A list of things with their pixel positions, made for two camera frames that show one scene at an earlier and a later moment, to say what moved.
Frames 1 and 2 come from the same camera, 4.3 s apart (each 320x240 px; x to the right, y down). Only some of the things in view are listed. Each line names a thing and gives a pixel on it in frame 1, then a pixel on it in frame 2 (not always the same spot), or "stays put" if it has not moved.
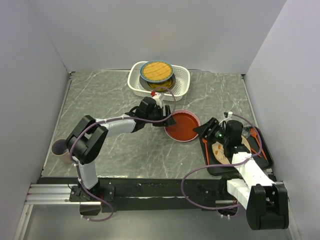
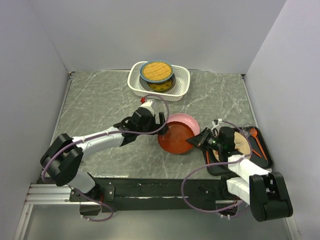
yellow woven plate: [157, 71] stays put
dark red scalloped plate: [183, 130] -> [174, 140]
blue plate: [156, 81] stays put
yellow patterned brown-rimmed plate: [160, 86] stays put
